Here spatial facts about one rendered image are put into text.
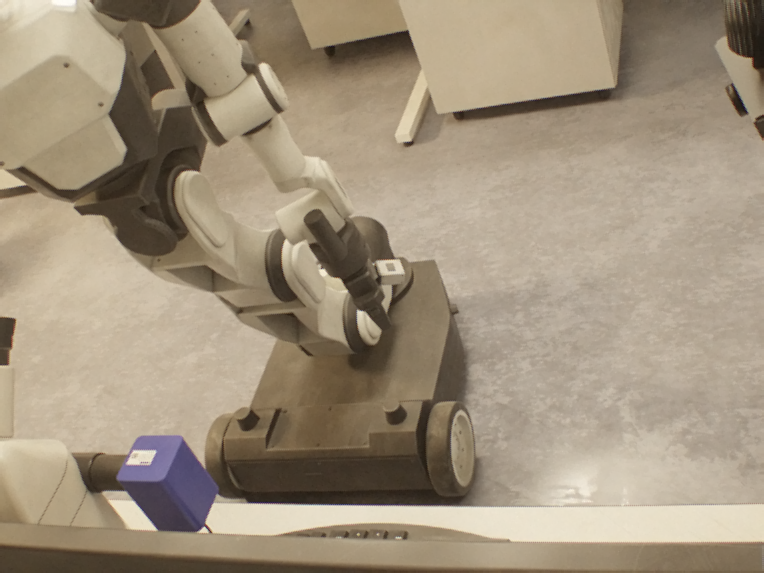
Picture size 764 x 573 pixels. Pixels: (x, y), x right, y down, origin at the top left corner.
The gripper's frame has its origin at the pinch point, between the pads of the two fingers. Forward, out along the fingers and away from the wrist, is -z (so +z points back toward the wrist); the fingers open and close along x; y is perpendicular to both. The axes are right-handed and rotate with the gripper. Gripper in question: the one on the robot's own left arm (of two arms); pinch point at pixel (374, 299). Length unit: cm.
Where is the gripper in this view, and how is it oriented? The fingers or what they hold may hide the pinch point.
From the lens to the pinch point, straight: 173.0
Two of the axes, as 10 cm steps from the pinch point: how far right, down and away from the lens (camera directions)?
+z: -4.2, -6.5, -6.3
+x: 2.1, 6.1, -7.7
